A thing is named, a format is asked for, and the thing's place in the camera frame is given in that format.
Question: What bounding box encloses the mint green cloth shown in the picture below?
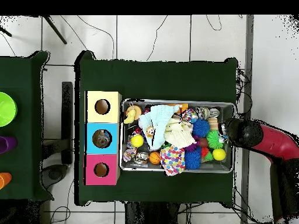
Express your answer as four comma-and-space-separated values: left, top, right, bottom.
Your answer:
138, 104, 181, 151

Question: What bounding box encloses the cream knitted cloth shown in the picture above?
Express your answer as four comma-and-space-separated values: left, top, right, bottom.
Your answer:
163, 117, 196, 149

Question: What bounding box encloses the crushed blue-label plastic bottle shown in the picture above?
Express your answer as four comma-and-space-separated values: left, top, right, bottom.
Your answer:
218, 123, 229, 144

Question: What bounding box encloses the wooden three-hole box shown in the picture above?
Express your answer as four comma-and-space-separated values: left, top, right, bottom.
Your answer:
84, 90, 123, 186

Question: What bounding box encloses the silver mesh bin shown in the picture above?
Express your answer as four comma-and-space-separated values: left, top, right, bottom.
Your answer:
119, 99, 235, 174

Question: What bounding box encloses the yellow plush duck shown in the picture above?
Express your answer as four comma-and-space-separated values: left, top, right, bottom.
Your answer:
123, 108, 137, 125

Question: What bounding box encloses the yellow tennis ball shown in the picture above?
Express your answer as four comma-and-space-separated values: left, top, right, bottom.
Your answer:
130, 134, 145, 148

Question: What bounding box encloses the polka dot cloth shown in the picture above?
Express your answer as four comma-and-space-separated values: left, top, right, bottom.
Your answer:
159, 144, 186, 176

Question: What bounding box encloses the dark green tablecloth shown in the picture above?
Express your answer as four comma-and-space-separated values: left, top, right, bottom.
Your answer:
74, 50, 239, 207
0, 50, 55, 202

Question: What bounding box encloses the blue spiky ball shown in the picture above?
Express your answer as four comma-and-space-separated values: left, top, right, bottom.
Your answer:
184, 148, 202, 170

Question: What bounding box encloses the green spiky monster toy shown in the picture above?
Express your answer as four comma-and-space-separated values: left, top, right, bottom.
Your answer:
206, 129, 225, 149

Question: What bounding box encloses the plain yellow ball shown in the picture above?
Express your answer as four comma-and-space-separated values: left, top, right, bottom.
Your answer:
212, 147, 227, 162

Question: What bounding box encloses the black panel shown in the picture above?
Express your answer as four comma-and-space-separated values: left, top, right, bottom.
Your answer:
61, 80, 74, 165

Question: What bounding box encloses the black tripod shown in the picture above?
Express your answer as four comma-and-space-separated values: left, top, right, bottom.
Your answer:
0, 15, 68, 45

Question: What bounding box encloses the purple cup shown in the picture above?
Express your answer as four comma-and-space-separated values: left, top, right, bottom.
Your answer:
0, 135, 18, 154

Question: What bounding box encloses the lime green bowl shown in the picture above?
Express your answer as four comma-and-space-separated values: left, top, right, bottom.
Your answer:
0, 91, 18, 128

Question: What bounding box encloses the orange cup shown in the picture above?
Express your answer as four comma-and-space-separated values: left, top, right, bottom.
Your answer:
0, 171, 13, 190

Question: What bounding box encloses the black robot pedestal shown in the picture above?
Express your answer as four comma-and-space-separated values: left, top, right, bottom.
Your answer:
124, 201, 180, 224

